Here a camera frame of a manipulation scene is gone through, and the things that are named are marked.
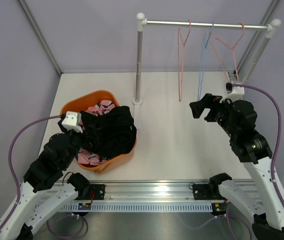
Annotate pink hanger of camouflage shorts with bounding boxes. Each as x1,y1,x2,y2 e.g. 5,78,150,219
208,21,246,83

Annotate metal clothes rack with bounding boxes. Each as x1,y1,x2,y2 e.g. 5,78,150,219
132,12,282,128

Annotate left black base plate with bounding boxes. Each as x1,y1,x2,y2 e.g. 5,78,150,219
76,184,106,201

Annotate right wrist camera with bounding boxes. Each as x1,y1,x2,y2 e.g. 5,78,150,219
219,82,245,103

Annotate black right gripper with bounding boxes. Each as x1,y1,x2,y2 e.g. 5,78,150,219
190,93,239,139

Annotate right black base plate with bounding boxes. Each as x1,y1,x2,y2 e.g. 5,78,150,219
192,183,225,200

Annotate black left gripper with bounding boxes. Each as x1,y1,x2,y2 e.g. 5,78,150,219
59,120,103,169

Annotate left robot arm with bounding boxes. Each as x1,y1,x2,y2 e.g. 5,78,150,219
0,111,95,240

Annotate blue hanger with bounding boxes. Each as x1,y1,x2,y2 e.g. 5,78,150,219
197,22,215,101

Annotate white slotted cable duct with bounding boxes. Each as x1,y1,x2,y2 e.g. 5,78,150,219
59,202,213,213

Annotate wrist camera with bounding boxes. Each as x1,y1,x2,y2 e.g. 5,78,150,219
219,82,245,103
61,111,83,134

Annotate pink patterned shorts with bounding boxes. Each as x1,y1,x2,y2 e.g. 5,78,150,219
73,99,116,167

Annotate black shorts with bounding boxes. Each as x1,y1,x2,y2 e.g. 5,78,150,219
83,106,137,158

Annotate orange plastic basket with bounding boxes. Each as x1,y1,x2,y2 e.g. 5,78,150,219
60,90,137,174

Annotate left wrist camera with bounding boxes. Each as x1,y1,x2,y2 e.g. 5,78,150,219
61,111,83,134

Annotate aluminium mounting rail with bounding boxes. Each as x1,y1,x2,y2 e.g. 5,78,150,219
14,181,284,204

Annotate pink hanger of black shorts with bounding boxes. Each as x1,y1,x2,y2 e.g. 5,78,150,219
177,20,192,102

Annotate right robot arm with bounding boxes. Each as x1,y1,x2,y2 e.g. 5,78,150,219
189,93,284,240

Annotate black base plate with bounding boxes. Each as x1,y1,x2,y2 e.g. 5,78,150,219
76,184,106,201
192,183,225,200

